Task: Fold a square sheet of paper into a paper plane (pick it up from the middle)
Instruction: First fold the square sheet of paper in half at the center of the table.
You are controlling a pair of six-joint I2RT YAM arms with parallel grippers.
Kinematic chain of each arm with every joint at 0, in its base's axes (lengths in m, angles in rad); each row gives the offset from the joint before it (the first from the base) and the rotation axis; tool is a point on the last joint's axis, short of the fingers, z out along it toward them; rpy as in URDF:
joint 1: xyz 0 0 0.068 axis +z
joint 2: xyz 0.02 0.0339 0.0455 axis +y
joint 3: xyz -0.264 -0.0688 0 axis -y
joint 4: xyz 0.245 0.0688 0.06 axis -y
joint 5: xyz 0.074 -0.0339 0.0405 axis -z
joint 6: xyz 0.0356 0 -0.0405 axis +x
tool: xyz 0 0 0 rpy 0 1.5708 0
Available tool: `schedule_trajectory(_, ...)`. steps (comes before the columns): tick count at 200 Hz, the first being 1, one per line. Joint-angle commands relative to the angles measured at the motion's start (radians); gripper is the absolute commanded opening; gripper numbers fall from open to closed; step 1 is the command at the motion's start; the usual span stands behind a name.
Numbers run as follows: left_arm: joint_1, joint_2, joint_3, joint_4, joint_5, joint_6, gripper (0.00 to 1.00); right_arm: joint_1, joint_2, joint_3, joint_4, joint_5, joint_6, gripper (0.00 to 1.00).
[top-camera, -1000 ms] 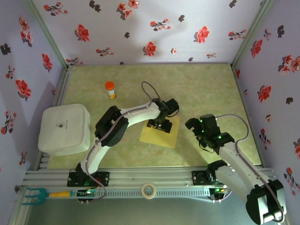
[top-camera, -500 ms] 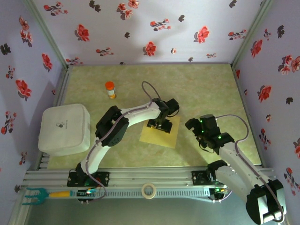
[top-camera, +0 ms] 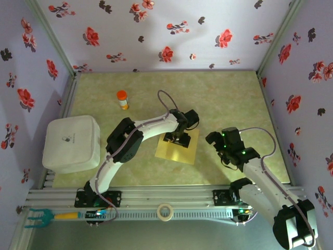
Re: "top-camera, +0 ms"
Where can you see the white square storage case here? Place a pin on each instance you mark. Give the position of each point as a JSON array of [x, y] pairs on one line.
[[70, 145]]

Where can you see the aluminium corner post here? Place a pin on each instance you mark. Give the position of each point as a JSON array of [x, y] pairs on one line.
[[52, 36], [279, 36]]

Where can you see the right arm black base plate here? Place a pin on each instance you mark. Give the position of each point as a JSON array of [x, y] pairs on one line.
[[221, 199]]

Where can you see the aluminium side rail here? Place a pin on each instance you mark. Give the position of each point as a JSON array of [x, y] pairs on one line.
[[68, 99], [275, 130]]

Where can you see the aluminium base rail beam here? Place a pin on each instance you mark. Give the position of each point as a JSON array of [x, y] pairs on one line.
[[166, 194]]

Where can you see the aluminium frame rail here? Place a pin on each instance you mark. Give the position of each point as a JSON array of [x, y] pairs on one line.
[[20, 231]]

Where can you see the white tape roll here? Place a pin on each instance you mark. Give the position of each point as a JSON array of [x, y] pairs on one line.
[[158, 212]]

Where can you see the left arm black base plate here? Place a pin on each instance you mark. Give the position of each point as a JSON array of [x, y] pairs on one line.
[[114, 194]]

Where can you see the small black controller board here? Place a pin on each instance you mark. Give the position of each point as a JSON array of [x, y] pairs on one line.
[[243, 213], [91, 215]]

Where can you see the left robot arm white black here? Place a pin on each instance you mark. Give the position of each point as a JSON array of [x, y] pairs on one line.
[[156, 127]]

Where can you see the orange capped pill bottle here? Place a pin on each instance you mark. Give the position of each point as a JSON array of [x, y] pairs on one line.
[[122, 97]]

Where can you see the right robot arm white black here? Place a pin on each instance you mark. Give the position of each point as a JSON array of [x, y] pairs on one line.
[[270, 192]]

